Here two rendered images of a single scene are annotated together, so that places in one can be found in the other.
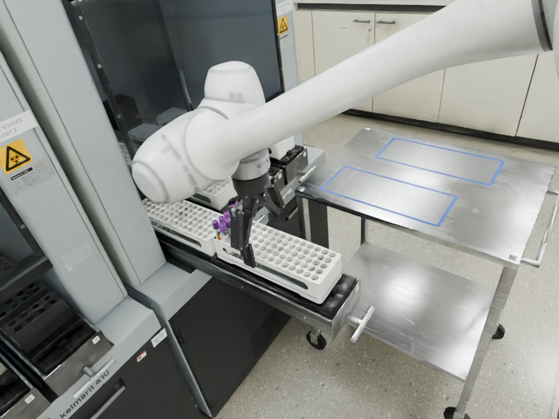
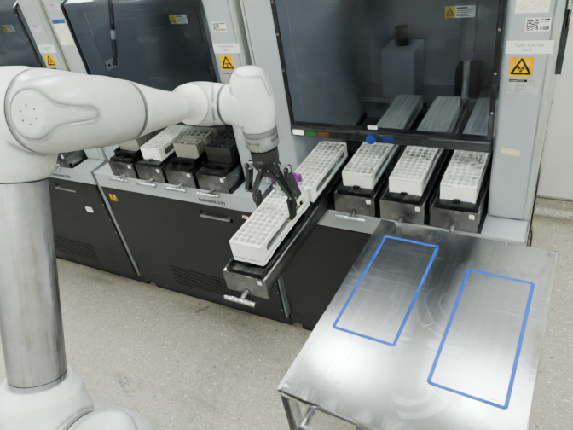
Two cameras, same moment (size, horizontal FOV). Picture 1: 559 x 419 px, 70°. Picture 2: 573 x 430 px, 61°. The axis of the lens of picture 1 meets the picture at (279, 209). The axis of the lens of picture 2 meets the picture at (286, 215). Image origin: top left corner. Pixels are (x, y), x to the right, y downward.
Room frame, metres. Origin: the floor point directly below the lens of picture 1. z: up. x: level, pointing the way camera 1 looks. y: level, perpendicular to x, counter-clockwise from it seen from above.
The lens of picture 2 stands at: (0.59, -1.12, 1.67)
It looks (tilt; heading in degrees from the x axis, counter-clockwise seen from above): 35 degrees down; 84
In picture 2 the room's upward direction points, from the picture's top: 11 degrees counter-clockwise
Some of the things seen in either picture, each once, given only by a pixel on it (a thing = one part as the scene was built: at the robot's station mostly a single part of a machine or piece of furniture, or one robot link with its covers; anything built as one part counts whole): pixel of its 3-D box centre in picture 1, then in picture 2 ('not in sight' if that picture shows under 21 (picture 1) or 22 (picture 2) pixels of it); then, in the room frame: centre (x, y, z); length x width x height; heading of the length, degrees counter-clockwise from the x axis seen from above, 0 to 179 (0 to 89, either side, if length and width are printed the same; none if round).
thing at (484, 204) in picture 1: (412, 273); (429, 421); (0.94, -0.43, 0.41); 0.67 x 0.46 x 0.82; 48
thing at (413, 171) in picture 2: not in sight; (418, 164); (1.18, 0.16, 0.83); 0.30 x 0.10 x 0.06; 50
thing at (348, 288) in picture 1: (236, 258); (296, 214); (0.76, 0.13, 0.78); 0.73 x 0.14 x 0.09; 50
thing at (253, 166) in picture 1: (246, 158); (261, 136); (0.69, 0.05, 1.11); 0.09 x 0.09 x 0.06
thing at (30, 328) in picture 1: (42, 322); (220, 153); (0.57, 0.53, 0.85); 0.12 x 0.02 x 0.06; 140
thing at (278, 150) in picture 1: (253, 140); (467, 169); (1.29, 0.06, 0.83); 0.30 x 0.10 x 0.06; 50
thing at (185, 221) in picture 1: (183, 222); (317, 171); (0.87, 0.27, 0.83); 0.30 x 0.10 x 0.06; 50
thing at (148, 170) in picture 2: not in sight; (196, 135); (0.48, 0.91, 0.78); 0.73 x 0.14 x 0.09; 50
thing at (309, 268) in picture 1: (275, 255); (272, 221); (0.67, 0.02, 0.85); 0.30 x 0.10 x 0.06; 50
